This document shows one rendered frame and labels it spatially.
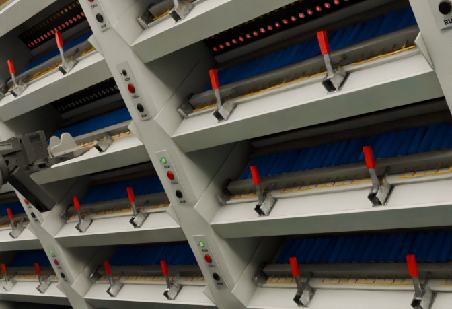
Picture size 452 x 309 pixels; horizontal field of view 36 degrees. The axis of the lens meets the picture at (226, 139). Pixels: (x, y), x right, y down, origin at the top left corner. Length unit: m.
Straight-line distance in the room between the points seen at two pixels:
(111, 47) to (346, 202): 0.57
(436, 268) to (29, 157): 0.83
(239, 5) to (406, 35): 0.27
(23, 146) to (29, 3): 0.33
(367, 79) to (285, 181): 0.34
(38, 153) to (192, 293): 0.48
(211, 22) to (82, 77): 0.45
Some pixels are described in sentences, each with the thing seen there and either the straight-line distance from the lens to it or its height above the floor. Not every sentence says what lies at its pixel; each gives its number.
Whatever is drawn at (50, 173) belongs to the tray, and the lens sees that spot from 1.85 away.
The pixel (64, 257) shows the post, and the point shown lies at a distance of 2.02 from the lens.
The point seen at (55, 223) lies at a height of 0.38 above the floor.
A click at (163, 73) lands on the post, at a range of 1.39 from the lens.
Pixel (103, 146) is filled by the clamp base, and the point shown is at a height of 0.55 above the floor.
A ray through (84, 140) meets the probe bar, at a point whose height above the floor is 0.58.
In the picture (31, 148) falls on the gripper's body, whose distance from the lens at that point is 1.49.
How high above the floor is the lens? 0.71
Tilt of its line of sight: 9 degrees down
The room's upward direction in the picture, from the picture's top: 23 degrees counter-clockwise
